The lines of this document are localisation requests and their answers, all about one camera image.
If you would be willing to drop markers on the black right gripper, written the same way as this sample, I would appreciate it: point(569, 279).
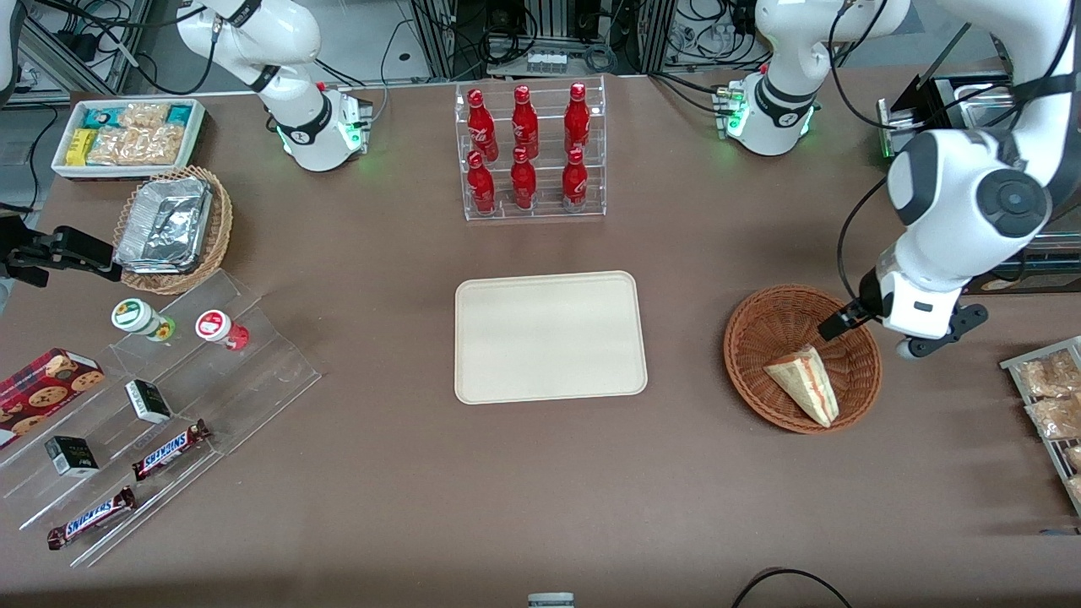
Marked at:
point(52, 248)

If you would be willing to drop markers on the Snickers chocolate bar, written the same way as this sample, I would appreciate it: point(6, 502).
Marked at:
point(169, 450)
point(91, 518)

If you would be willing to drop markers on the clear acrylic stepped display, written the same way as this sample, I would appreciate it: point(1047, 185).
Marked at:
point(253, 380)

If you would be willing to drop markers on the grey device edge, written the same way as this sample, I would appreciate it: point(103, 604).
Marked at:
point(551, 600)

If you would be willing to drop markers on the clear large cracker bag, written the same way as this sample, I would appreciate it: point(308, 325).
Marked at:
point(135, 145)

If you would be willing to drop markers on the clear bag of pastries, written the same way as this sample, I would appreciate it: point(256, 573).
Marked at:
point(1074, 458)
point(1076, 488)
point(1056, 418)
point(1051, 374)

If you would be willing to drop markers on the white snack bin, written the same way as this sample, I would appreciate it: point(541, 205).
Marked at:
point(63, 165)

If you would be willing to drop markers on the red tartan cookie box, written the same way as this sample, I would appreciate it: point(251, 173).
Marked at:
point(42, 393)

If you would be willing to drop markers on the brown round wicker basket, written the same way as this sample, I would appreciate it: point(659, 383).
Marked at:
point(760, 363)

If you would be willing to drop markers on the red cola bottle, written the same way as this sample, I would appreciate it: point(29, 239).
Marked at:
point(524, 184)
point(481, 187)
point(574, 182)
point(577, 118)
point(524, 122)
point(480, 127)

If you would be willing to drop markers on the green lid jar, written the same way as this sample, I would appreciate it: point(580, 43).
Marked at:
point(135, 316)

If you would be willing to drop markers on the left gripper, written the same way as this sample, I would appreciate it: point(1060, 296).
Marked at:
point(855, 312)

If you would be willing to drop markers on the teal snack package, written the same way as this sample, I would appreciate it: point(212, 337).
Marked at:
point(179, 114)
point(100, 116)

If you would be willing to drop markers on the stacked aluminium foil containers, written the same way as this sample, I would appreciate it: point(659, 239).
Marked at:
point(165, 224)

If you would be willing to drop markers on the clear small cracker bag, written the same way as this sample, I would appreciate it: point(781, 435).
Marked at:
point(143, 115)

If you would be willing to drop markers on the white power strip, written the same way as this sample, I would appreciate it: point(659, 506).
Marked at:
point(546, 62)

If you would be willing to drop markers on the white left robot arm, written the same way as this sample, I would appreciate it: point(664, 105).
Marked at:
point(954, 194)

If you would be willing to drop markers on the small black box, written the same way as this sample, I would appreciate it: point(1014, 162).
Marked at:
point(149, 401)
point(72, 456)

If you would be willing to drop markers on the cream rectangular tray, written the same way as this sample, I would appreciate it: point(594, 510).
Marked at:
point(549, 338)

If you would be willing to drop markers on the triangular sandwich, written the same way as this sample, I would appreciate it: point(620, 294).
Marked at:
point(806, 384)

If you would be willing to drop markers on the red lid jar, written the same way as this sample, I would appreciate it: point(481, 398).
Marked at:
point(215, 326)

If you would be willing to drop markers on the light wicker basket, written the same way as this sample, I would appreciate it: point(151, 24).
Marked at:
point(218, 228)

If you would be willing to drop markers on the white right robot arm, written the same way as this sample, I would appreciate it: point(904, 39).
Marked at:
point(287, 51)

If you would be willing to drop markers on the yellow snack package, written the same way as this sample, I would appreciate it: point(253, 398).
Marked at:
point(80, 147)

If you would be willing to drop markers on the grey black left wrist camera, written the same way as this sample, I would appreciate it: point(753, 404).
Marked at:
point(963, 321)

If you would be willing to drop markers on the black food warmer appliance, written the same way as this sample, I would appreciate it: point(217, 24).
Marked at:
point(954, 105)

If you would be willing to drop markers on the clear acrylic bottle rack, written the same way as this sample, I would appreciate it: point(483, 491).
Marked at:
point(540, 198)

